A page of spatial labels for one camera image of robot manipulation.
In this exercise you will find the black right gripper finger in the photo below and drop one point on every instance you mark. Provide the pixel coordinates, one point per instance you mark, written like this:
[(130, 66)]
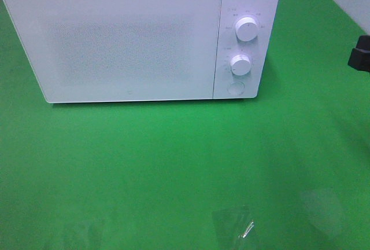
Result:
[(359, 57)]

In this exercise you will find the white timer knob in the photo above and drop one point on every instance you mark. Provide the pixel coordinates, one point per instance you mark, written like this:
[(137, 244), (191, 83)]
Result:
[(240, 65)]

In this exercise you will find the round door release button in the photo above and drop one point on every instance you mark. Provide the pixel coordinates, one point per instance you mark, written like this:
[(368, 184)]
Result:
[(236, 88)]

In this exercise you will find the white microwave door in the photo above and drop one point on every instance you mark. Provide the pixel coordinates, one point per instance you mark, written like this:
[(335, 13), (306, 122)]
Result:
[(119, 50)]

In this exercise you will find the white power knob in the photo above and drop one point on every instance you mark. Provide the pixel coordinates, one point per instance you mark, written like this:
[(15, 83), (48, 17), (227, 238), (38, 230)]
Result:
[(246, 28)]

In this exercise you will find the clear tape patch right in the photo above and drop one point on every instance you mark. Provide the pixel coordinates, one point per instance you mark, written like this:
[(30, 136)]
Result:
[(324, 216)]

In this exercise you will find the clear tape patch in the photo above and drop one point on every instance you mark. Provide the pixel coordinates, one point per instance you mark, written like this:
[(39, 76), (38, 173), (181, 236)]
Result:
[(324, 216), (235, 228)]

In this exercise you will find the clear tape patch centre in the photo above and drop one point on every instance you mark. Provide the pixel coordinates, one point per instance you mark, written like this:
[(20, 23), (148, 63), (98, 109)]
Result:
[(235, 228)]

